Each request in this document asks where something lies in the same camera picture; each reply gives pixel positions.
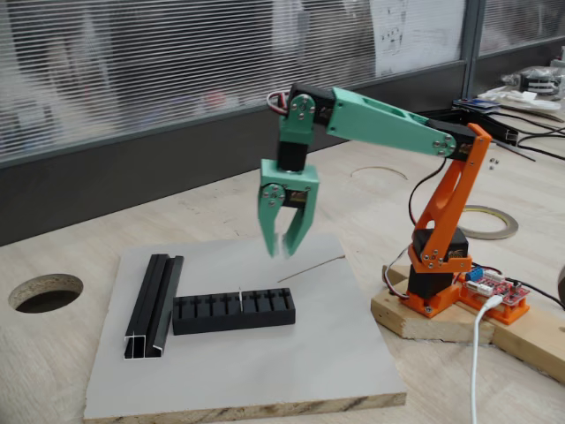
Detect black slotted holder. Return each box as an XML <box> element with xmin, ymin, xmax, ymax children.
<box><xmin>171</xmin><ymin>287</ymin><xmax>298</xmax><ymax>337</ymax></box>

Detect grey chipboard panel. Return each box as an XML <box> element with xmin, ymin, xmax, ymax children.
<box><xmin>83</xmin><ymin>233</ymin><xmax>408</xmax><ymax>421</ymax></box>

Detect black background aluminium profile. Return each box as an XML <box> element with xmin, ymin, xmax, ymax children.
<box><xmin>452</xmin><ymin>107</ymin><xmax>518</xmax><ymax>148</ymax></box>
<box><xmin>414</xmin><ymin>109</ymin><xmax>463</xmax><ymax>124</ymax></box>

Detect wooden base block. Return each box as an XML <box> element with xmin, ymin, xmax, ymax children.
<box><xmin>370</xmin><ymin>263</ymin><xmax>496</xmax><ymax>346</ymax></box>

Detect white paper poster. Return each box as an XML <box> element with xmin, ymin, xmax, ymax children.
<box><xmin>370</xmin><ymin>0</ymin><xmax>468</xmax><ymax>80</ymax></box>

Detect stack of blue cards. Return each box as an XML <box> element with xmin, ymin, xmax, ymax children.
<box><xmin>451</xmin><ymin>97</ymin><xmax>502</xmax><ymax>116</ymax></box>

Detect red controller board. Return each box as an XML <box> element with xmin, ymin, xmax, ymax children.
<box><xmin>462</xmin><ymin>263</ymin><xmax>527</xmax><ymax>308</ymax></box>

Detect long wooden plank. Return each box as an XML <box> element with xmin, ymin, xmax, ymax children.
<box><xmin>488</xmin><ymin>303</ymin><xmax>565</xmax><ymax>384</ymax></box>

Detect clear bag with parts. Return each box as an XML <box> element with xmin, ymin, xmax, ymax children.
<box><xmin>500</xmin><ymin>65</ymin><xmax>565</xmax><ymax>96</ymax></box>

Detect gripper servo wire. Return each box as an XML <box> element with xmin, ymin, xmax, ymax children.
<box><xmin>266</xmin><ymin>89</ymin><xmax>293</xmax><ymax>117</ymax></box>

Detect base servo wire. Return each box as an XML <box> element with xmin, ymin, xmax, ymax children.
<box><xmin>380</xmin><ymin>246</ymin><xmax>412</xmax><ymax>302</ymax></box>

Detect black arm servo cable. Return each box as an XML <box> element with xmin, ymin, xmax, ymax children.
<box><xmin>407</xmin><ymin>155</ymin><xmax>449</xmax><ymax>231</ymax></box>

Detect tape roll ring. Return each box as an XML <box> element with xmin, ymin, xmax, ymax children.
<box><xmin>444</xmin><ymin>204</ymin><xmax>519</xmax><ymax>241</ymax></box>

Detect white USB cable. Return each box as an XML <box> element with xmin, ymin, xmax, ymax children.
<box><xmin>469</xmin><ymin>294</ymin><xmax>503</xmax><ymax>424</ymax></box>

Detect black controller power cable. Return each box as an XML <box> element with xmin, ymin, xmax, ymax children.
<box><xmin>502</xmin><ymin>275</ymin><xmax>565</xmax><ymax>311</ymax></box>

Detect black background cable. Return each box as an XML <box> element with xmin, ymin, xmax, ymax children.
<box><xmin>507</xmin><ymin>133</ymin><xmax>565</xmax><ymax>163</ymax></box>
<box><xmin>486</xmin><ymin>110</ymin><xmax>565</xmax><ymax>134</ymax></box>

